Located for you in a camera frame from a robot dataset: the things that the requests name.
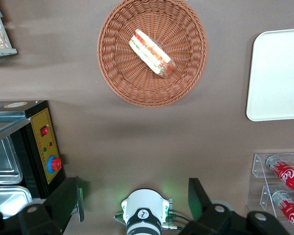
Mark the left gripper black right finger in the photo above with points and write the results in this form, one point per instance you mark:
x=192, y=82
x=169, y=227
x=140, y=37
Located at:
x=201, y=210

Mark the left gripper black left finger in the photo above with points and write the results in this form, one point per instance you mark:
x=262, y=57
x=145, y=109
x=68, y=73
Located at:
x=56, y=205

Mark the layered sandwich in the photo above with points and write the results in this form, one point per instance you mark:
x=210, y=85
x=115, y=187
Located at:
x=149, y=52

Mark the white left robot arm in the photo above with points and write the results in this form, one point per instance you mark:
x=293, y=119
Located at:
x=144, y=208

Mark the round brown wicker basket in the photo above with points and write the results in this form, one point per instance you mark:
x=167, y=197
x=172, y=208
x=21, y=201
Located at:
x=117, y=73

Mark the cream plastic tray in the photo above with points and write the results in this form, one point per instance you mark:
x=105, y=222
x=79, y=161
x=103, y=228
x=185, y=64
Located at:
x=276, y=78

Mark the steel warmer pan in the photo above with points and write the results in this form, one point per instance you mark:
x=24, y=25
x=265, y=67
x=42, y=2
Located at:
x=9, y=200
x=2, y=156

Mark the black food warmer display case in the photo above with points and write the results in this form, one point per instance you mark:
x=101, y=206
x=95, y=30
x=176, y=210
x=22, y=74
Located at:
x=36, y=156

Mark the clear acrylic bottle rack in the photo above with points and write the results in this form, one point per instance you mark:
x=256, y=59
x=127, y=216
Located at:
x=258, y=169

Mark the red cola bottle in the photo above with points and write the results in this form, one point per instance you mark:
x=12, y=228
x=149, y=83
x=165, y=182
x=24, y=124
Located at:
x=289, y=210

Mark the red cola can upper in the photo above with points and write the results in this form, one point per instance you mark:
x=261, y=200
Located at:
x=286, y=175

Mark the red rocker switch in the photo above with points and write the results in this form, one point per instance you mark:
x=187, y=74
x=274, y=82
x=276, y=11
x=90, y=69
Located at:
x=44, y=131

